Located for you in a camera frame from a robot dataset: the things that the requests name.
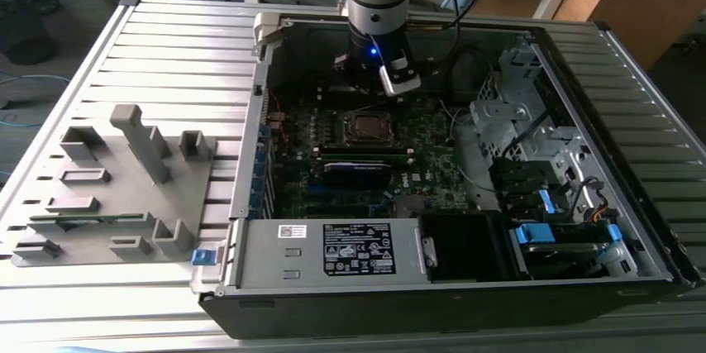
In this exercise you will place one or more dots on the perforated metal drive cage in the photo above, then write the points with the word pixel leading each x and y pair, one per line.
pixel 494 111

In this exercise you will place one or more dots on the blue expansion slot retainer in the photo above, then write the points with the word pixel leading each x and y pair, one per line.
pixel 261 171

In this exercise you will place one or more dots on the black drive bay bracket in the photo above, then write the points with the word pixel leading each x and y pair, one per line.
pixel 518 179

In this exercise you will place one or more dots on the green RAM stick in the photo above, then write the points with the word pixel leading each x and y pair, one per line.
pixel 119 218

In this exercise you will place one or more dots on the black hard disk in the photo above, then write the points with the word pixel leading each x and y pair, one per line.
pixel 557 251

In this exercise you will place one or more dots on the CPU socket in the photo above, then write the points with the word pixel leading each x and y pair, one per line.
pixel 342 143

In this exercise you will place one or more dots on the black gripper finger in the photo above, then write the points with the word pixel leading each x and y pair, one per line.
pixel 345 68

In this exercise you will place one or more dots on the grey parts rack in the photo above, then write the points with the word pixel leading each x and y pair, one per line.
pixel 127 200

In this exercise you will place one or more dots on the blue disk carrier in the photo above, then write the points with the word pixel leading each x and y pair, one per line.
pixel 546 202
pixel 531 233

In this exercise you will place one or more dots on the RAM slot black clips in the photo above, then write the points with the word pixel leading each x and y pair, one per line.
pixel 365 146
pixel 365 156

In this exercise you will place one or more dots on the green motherboard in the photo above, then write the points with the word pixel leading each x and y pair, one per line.
pixel 435 167

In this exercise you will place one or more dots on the black waste bin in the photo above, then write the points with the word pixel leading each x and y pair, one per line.
pixel 30 47

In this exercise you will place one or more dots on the square silver CPU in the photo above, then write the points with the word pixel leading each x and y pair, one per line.
pixel 369 127

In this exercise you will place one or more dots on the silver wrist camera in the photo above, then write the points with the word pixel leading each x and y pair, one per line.
pixel 399 86

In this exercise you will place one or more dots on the black PC case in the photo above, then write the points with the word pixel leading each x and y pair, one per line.
pixel 386 316

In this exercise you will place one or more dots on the black graphics card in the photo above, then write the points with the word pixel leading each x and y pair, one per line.
pixel 358 177

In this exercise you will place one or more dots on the grey chipset heatsink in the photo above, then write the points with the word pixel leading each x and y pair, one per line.
pixel 411 204

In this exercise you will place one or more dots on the silver power supply unit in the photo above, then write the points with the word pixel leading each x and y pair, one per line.
pixel 265 254

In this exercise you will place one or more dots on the blue case latch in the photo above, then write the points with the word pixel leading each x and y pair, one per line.
pixel 203 258

